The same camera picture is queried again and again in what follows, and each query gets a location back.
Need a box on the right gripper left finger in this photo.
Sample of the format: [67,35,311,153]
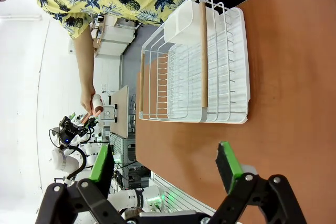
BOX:
[35,144,127,224]

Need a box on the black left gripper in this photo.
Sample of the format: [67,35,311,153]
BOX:
[59,112,99,146]

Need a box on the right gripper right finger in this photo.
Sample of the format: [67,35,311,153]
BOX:
[207,141,308,224]

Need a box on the pink lint roller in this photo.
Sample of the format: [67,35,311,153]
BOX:
[80,93,104,125]

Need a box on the person's right forearm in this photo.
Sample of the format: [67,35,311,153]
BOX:
[72,24,96,93]

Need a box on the person's right hand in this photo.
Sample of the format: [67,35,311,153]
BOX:
[80,85,97,114]

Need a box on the white box with round dial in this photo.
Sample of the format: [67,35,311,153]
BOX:
[103,105,118,123]

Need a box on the grey equipment cart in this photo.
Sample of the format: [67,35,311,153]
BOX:
[109,133,137,166]

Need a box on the light wooden board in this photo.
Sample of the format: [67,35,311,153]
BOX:
[109,84,130,139]

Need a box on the white slatted panel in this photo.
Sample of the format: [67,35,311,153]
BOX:
[151,171,218,216]

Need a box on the white background cabinet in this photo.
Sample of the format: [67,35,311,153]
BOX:
[90,14,138,57]

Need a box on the white plastic cutlery holder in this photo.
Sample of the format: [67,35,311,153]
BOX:
[164,0,208,48]

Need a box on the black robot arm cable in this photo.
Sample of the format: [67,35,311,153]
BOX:
[64,146,87,183]

